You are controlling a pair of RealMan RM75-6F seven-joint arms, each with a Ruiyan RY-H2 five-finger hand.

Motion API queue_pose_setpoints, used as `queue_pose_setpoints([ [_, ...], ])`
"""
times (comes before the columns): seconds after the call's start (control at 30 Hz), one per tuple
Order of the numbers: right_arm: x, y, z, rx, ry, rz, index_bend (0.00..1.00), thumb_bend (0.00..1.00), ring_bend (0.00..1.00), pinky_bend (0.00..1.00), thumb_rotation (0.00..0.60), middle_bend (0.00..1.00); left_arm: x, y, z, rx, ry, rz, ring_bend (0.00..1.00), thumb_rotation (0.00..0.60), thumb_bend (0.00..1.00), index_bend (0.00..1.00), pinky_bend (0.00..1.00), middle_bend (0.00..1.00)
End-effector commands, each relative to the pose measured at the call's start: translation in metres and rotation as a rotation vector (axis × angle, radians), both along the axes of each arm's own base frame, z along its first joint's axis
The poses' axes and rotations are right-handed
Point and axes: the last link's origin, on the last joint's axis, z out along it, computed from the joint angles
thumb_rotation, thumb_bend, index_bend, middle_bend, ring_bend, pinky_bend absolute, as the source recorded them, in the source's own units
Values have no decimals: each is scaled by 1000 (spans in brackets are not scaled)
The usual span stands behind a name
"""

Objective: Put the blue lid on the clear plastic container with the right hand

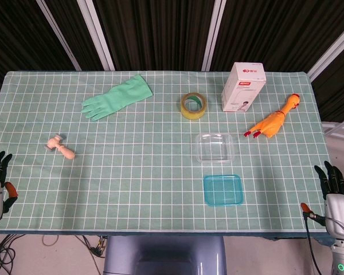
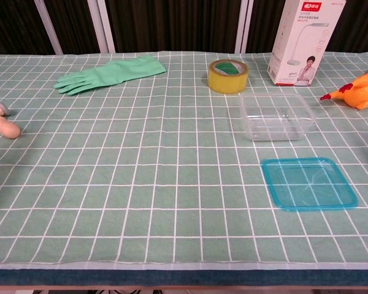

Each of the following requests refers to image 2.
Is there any clear plastic container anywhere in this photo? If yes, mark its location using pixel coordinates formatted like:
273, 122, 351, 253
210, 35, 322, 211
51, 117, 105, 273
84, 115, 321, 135
239, 92, 318, 142

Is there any green white checkered tablecloth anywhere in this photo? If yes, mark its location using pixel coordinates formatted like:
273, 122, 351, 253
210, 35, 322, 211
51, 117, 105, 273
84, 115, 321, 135
0, 50, 368, 271

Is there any green rubber glove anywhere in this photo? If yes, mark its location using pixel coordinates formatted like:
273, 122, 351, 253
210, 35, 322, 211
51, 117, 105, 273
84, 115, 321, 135
53, 55, 167, 97

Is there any white metal frame post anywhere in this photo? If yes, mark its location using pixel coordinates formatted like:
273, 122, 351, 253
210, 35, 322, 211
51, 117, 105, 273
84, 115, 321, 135
234, 0, 254, 54
96, 0, 116, 53
33, 0, 64, 55

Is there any orange rubber chicken toy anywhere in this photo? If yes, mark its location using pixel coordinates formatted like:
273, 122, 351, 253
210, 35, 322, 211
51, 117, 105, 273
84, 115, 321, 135
320, 64, 368, 110

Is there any black pleated curtain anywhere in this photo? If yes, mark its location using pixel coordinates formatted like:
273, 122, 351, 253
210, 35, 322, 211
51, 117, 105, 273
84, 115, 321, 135
0, 0, 368, 55

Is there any dark blue under cloth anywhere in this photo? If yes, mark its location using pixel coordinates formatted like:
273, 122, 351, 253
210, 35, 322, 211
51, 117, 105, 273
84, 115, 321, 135
0, 268, 368, 288

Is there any white desk lamp box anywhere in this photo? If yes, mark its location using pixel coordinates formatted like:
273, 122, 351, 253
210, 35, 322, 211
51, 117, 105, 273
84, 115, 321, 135
267, 0, 348, 87

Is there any yellow packing tape roll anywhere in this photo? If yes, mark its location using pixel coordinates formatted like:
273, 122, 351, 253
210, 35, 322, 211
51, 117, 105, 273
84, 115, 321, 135
207, 59, 250, 94

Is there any beige wooden toy hammer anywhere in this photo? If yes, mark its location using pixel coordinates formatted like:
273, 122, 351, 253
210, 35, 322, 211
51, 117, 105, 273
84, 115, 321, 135
0, 103, 21, 140

